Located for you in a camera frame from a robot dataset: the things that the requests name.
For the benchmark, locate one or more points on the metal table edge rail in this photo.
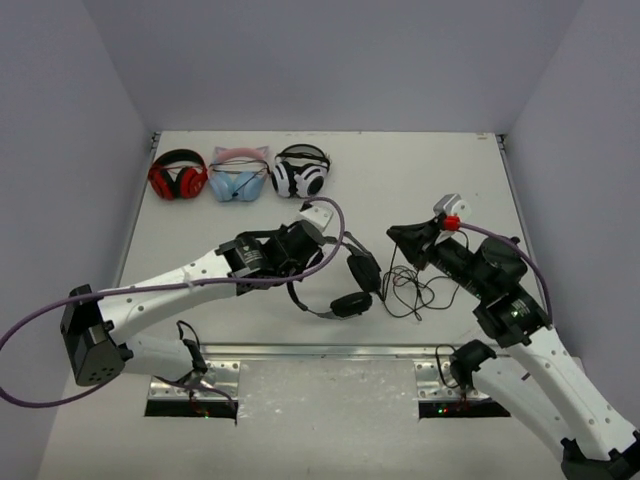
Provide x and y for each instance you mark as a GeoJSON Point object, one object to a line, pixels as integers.
{"type": "Point", "coordinates": [337, 351]}

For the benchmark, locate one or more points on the white black striped headphones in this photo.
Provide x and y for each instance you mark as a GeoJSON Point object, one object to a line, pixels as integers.
{"type": "Point", "coordinates": [300, 171]}

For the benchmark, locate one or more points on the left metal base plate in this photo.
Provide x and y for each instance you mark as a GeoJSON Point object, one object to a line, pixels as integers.
{"type": "Point", "coordinates": [221, 380]}

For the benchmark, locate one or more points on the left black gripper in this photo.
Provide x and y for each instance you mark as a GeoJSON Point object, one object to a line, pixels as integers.
{"type": "Point", "coordinates": [310, 242]}

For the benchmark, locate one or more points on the blue pink cat-ear headphones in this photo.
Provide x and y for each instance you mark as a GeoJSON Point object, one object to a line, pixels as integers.
{"type": "Point", "coordinates": [238, 174]}

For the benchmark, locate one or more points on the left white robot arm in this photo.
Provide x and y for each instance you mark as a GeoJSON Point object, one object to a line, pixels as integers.
{"type": "Point", "coordinates": [103, 331]}

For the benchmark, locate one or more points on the black headset with cable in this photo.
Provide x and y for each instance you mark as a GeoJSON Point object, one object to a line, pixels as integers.
{"type": "Point", "coordinates": [367, 274]}

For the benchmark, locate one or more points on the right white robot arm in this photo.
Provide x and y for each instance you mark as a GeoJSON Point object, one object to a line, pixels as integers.
{"type": "Point", "coordinates": [554, 399]}

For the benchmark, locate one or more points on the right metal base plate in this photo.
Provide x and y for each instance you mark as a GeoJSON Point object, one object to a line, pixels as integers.
{"type": "Point", "coordinates": [434, 381]}

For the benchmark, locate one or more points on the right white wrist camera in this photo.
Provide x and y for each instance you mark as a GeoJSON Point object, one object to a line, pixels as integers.
{"type": "Point", "coordinates": [451, 211]}

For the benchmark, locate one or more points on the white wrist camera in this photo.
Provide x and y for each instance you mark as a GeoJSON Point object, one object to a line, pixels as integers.
{"type": "Point", "coordinates": [451, 211]}
{"type": "Point", "coordinates": [318, 216]}

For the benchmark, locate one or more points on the red black headphones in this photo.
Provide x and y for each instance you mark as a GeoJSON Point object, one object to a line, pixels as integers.
{"type": "Point", "coordinates": [178, 174]}

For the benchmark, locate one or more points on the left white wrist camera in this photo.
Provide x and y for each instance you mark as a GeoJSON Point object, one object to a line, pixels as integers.
{"type": "Point", "coordinates": [318, 216]}

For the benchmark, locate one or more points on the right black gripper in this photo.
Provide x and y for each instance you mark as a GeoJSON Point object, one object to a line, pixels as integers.
{"type": "Point", "coordinates": [411, 240]}

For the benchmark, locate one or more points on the metal base plate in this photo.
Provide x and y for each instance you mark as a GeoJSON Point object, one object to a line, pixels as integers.
{"type": "Point", "coordinates": [434, 381]}
{"type": "Point", "coordinates": [221, 380]}

